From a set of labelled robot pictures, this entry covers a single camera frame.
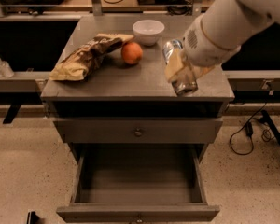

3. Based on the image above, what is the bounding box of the round brass drawer knob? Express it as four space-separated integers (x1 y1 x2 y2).
134 129 143 137

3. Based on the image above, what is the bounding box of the closed grey top drawer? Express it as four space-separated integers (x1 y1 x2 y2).
53 118 222 144

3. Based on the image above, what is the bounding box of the silver redbull can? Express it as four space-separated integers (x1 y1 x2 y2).
162 39 198 96

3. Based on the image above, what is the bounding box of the brown yellow chip bag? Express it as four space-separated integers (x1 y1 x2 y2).
49 34 133 81

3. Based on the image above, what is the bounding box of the clear sanitizer bottle left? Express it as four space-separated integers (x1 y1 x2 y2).
0 58 14 77

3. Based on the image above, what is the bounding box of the black floor cable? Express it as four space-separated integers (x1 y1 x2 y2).
229 101 280 157

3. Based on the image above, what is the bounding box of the open grey middle drawer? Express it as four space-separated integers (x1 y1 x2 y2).
57 144 219 224

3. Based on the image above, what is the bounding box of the grey wooden drawer cabinet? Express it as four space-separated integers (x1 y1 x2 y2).
40 13 235 224

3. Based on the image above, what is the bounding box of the orange fruit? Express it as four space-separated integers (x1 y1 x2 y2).
121 42 143 64

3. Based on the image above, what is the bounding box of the white ceramic bowl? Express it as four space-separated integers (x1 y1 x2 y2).
133 20 165 46

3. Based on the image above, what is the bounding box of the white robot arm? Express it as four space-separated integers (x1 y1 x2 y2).
165 0 280 82

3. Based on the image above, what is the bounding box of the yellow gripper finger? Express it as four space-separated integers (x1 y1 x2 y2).
164 49 184 82
194 65 215 78

